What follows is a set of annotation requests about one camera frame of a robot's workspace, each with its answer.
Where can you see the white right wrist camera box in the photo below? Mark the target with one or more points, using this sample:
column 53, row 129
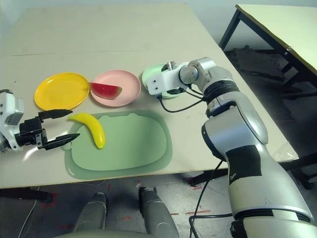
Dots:
column 163, row 81

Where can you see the yellow toy banana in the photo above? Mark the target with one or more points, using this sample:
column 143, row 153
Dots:
column 96, row 131

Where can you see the grey robot leg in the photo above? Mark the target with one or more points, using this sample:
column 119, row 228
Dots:
column 158, row 213
column 91, row 213

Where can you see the mint green plastic plate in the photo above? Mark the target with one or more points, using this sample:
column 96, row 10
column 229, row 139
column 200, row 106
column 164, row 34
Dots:
column 151, row 72

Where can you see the translucent green silicone mat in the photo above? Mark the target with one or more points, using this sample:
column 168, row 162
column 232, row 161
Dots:
column 123, row 174

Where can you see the pink plastic plate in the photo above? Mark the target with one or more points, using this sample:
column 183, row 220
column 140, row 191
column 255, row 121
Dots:
column 119, row 77

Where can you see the grey robot left leg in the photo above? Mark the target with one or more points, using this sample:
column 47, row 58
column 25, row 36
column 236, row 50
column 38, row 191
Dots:
column 91, row 213

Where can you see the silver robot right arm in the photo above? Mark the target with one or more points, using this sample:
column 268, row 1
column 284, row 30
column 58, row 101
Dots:
column 235, row 124

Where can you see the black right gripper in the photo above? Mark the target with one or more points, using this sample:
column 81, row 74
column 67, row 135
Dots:
column 171, row 66

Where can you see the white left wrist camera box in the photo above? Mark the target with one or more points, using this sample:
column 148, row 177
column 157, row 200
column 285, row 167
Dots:
column 10, row 109

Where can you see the light green cutting board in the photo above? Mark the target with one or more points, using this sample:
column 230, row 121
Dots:
column 131, row 148

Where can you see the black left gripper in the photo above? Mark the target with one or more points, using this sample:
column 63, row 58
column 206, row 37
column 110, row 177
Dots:
column 29, row 134

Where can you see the red toy watermelon slice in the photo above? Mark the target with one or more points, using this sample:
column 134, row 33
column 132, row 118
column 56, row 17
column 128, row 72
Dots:
column 105, row 90

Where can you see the beige side table black frame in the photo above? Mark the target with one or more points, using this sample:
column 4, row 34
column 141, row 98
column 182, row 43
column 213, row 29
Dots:
column 272, row 24

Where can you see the yellow plastic plate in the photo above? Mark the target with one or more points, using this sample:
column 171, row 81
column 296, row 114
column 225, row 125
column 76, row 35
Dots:
column 59, row 91

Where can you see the grey robot right leg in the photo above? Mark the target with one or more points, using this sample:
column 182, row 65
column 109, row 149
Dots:
column 158, row 213

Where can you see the grey robot torso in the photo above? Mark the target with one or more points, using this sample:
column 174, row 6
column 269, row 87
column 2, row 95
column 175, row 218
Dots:
column 99, row 234

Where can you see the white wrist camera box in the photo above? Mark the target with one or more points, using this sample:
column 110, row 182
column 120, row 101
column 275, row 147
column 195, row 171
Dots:
column 10, row 109
column 163, row 81

